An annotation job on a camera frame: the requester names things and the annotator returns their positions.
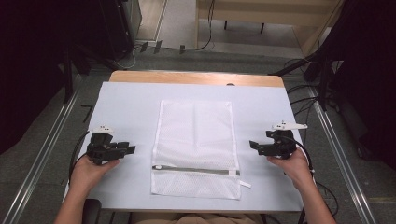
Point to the person's left hand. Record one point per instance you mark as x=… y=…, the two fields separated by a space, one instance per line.
x=88 y=172

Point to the wooden table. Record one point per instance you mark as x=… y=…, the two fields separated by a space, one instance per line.
x=193 y=77

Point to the black curtain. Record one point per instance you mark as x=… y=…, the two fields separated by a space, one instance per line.
x=31 y=62
x=367 y=62

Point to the person's right hand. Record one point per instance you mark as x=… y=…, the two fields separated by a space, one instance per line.
x=294 y=169

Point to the white mesh laundry bag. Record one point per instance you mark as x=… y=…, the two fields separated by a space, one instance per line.
x=194 y=146

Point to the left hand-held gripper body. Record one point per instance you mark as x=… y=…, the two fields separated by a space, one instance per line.
x=101 y=149

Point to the person's beige trousers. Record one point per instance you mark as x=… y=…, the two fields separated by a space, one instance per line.
x=199 y=218

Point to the black chair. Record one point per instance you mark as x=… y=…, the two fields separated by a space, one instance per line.
x=91 y=211

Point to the black metal stand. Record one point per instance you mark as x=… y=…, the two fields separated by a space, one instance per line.
x=70 y=74
x=322 y=81

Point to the black tape strip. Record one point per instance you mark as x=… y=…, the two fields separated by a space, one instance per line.
x=88 y=112

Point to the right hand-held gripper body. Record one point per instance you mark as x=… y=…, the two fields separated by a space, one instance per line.
x=281 y=141

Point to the light wooden bench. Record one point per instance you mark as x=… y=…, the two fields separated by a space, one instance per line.
x=264 y=15

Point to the metal floor rail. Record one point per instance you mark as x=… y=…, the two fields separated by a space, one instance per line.
x=339 y=149
x=46 y=149

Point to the pale blue table mat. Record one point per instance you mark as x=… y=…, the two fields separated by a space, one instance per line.
x=130 y=109

